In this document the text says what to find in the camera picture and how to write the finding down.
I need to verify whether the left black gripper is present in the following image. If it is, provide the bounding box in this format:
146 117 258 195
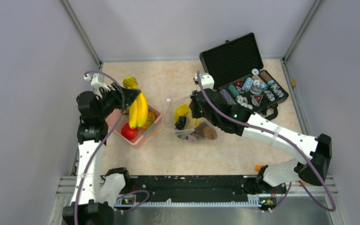
97 82 141 120

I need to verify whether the yellow banana bunch toy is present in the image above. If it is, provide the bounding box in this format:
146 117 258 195
123 77 148 128

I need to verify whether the yellow napa cabbage toy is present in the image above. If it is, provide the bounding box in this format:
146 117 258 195
174 104 201 130

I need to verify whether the brown mushroom toy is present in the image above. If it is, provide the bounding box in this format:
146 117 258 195
195 125 218 140

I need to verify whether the clear zip top bag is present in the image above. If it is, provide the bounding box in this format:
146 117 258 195
163 97 218 142

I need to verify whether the dark black grape bunch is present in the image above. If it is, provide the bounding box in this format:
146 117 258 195
175 116 187 130

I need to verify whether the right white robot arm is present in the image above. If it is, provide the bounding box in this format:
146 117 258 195
190 89 332 193

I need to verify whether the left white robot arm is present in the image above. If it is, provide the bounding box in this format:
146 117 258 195
62 87 141 225

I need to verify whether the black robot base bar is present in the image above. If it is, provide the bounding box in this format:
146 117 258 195
121 175 262 203

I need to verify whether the pink plastic food basket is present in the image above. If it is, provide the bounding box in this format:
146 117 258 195
105 105 163 148

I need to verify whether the purple poker chip stack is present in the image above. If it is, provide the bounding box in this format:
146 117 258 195
219 89 236 105

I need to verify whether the orange spiky fruit toy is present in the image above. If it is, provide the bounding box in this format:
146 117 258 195
140 111 157 130

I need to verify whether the green poker chip stack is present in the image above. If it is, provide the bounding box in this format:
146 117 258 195
227 84 243 98

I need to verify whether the red apple toy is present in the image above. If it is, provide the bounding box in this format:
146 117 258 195
121 123 138 141

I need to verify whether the black poker chip case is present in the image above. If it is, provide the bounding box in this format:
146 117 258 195
199 32 289 120

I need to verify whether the light blue poker chip stack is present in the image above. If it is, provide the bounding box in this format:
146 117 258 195
241 77 254 92

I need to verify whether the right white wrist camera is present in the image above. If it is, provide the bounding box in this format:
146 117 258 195
194 73 214 91

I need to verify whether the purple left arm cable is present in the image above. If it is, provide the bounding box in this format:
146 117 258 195
74 70 151 225

